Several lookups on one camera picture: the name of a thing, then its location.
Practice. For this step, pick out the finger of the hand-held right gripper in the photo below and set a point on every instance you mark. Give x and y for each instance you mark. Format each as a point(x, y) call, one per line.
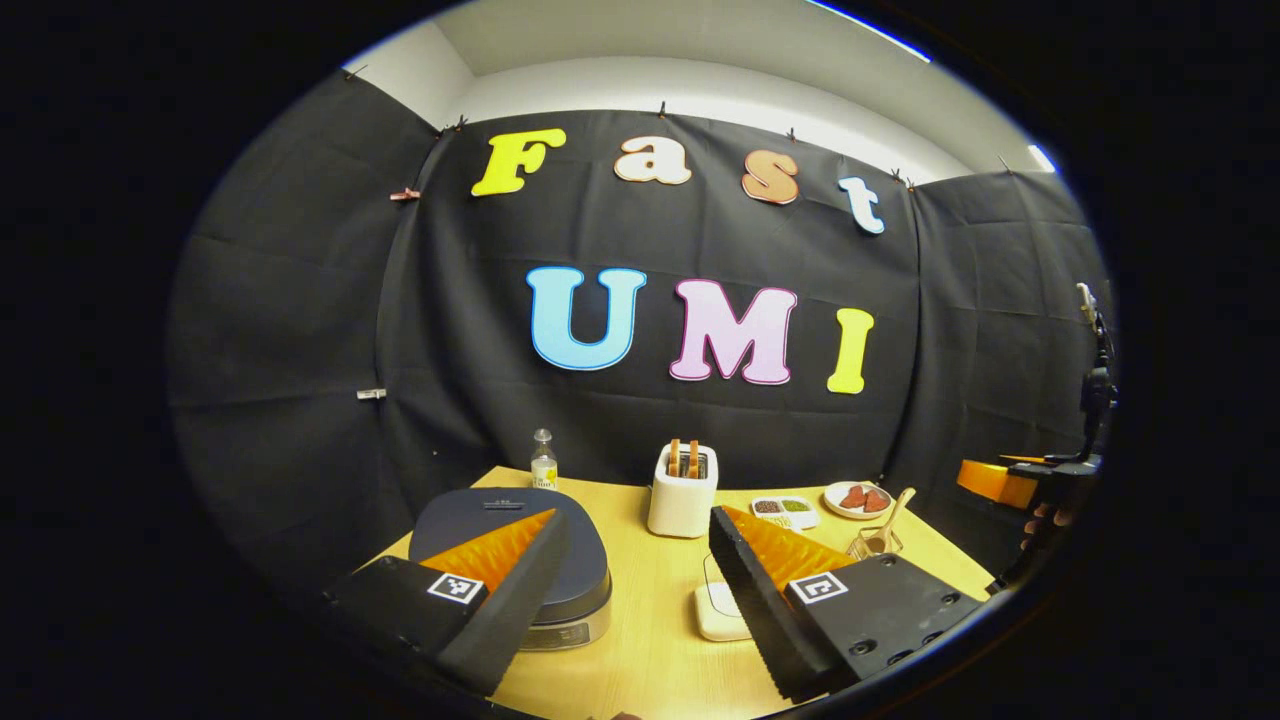
point(990, 482)

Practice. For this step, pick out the red clip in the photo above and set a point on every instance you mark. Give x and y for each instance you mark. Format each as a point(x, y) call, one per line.
point(405, 194)

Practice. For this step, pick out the clear rice box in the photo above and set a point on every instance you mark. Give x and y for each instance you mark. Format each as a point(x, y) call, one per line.
point(715, 610)

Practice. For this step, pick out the wooden spoon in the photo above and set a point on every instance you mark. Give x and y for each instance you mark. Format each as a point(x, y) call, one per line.
point(893, 515)

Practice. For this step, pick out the black silver rice cooker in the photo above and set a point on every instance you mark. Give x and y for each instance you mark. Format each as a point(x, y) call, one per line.
point(460, 510)

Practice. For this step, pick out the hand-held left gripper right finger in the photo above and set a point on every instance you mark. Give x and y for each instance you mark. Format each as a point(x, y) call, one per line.
point(760, 615)

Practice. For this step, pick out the small glass bottle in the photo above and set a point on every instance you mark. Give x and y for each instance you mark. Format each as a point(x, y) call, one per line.
point(544, 470)

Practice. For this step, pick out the white round plate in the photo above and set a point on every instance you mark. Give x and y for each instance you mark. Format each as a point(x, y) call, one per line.
point(835, 505)

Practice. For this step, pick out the black backdrop cloth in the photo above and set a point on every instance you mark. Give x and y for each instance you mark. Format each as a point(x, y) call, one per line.
point(300, 300)

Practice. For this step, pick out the clear chopstick holder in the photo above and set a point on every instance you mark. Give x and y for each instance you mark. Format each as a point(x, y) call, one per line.
point(868, 550)

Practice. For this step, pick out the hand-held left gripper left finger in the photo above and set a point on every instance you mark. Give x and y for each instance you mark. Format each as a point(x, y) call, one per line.
point(515, 610)

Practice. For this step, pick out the red meat piece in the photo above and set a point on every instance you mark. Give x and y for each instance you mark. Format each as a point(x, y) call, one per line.
point(853, 497)
point(876, 501)

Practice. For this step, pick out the toast bread slice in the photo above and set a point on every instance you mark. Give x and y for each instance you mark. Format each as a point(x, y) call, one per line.
point(693, 460)
point(674, 458)

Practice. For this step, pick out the white toaster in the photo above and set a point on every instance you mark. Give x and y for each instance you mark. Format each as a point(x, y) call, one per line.
point(682, 505)

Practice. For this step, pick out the white divided bean dish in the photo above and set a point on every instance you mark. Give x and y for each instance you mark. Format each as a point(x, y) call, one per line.
point(790, 522)

